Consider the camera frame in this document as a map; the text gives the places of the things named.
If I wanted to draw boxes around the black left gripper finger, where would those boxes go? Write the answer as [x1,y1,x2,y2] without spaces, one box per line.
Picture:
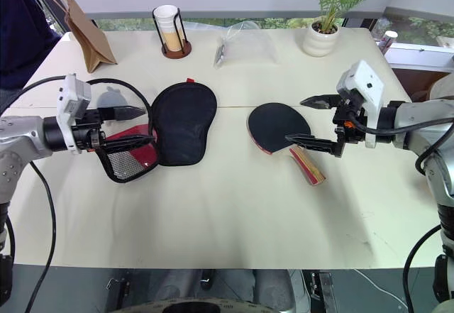
[95,134,156,153]
[97,104,146,123]

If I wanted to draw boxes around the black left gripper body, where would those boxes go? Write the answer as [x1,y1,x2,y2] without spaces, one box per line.
[72,108,108,153]

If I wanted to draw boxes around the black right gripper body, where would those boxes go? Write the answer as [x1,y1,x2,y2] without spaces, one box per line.
[332,94,368,158]

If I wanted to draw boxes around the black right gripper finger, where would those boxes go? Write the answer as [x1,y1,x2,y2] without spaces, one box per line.
[284,133,343,158]
[299,93,341,111]

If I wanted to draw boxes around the black rubber table tennis paddle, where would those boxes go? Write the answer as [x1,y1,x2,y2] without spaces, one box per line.
[246,102,328,187]

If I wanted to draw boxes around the black red paddle case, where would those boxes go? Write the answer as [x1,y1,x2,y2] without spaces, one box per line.
[87,77,218,185]

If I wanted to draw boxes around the palm plant in white pot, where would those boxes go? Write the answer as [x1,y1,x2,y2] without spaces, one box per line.
[301,0,391,58]

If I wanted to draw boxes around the brown paper bag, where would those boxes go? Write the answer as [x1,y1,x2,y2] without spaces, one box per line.
[37,0,118,74]

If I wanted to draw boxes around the tan paper cup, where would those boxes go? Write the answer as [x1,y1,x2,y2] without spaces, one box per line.
[159,31,187,53]

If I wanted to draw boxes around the white pink drink can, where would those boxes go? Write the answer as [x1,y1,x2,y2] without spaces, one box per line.
[378,30,399,54]

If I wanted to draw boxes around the clear plastic bag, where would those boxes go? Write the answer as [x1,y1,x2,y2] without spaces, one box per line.
[213,21,280,69]

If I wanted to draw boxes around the white paper cup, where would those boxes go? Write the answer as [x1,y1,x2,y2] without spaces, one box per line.
[153,4,180,35]

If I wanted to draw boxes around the person in dark blue clothing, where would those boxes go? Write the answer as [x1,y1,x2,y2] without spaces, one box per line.
[0,0,64,91]

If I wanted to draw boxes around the dark rounded housing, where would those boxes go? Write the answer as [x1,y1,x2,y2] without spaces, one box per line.
[118,297,287,313]

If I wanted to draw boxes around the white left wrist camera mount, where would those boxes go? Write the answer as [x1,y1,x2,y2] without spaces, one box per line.
[56,73,94,154]

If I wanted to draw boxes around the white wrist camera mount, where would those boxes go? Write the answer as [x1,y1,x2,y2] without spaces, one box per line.
[336,60,386,149]
[56,73,94,154]

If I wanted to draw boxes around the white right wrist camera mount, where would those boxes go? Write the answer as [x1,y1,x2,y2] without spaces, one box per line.
[336,60,386,149]

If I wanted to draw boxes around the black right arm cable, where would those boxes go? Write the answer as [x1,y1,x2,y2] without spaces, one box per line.
[345,109,454,313]

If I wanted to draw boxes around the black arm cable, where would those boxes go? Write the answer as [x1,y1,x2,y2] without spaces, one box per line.
[0,75,68,313]
[345,109,454,313]

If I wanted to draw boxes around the black wire cup holder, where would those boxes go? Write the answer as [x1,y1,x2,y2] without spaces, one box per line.
[151,4,193,60]

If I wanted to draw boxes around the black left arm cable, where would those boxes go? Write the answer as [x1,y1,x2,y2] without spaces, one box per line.
[0,75,68,313]

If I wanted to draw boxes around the metal table bracket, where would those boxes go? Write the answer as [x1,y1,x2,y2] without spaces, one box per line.
[307,271,338,313]

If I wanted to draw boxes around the thin white cable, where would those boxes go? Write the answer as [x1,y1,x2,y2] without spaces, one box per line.
[353,268,409,309]

